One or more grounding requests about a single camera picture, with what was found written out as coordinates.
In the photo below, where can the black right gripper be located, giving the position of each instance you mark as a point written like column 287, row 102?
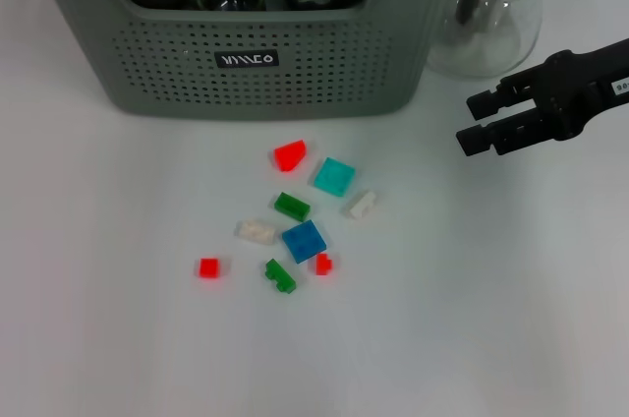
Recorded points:
column 580, row 87

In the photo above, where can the green rectangular toy brick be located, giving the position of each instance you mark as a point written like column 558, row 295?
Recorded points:
column 292, row 206

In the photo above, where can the small red brick with stud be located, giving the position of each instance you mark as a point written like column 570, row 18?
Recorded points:
column 324, row 264

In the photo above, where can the blue square toy brick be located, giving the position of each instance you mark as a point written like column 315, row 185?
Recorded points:
column 304, row 241

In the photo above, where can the white toy brick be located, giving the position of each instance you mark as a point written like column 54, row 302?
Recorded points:
column 255, row 231
column 361, row 205

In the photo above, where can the green stepped toy brick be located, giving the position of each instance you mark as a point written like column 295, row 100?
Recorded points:
column 281, row 278

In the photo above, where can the small red cube brick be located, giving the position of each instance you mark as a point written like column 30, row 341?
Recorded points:
column 210, row 268

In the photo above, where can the grey-green perforated storage bin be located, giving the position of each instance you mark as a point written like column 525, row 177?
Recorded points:
column 319, row 68

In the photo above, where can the orange-red wedge toy block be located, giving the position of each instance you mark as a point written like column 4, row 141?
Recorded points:
column 292, row 155

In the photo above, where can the teal square toy plate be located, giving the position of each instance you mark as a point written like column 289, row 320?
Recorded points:
column 335, row 177

